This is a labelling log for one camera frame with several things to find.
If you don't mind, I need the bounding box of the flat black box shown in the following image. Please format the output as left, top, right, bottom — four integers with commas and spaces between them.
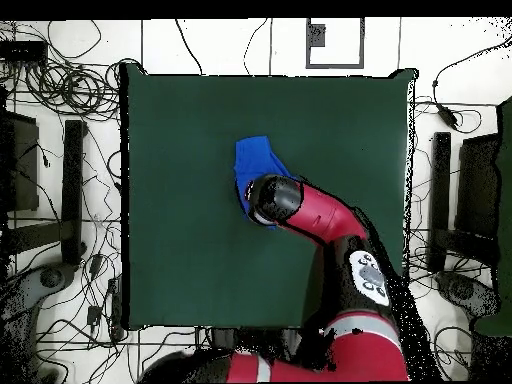
0, 40, 48, 63

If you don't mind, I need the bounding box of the black monitor box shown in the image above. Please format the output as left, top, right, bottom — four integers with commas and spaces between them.
0, 109, 41, 213
454, 133, 501, 241

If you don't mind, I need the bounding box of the green cloth covered table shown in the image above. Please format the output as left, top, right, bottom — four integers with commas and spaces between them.
473, 95, 512, 337

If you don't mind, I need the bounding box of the dark green table cloth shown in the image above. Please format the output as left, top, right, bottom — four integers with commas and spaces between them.
119, 62, 419, 331

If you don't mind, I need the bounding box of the grey chair base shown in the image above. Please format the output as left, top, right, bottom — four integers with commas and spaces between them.
0, 261, 79, 321
433, 269, 503, 321

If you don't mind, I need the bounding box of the black power strip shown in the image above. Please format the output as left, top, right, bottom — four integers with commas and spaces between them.
107, 275, 124, 341

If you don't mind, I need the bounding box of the grey floor frame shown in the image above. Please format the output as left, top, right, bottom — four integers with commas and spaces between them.
305, 17, 366, 70

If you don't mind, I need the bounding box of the black power adapter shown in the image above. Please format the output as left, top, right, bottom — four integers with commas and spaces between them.
436, 103, 460, 131

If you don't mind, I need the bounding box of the coil of black cables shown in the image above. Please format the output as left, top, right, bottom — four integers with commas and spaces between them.
23, 55, 123, 121

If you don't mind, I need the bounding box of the blue laundry garment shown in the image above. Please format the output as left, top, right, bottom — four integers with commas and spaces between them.
233, 135, 299, 231

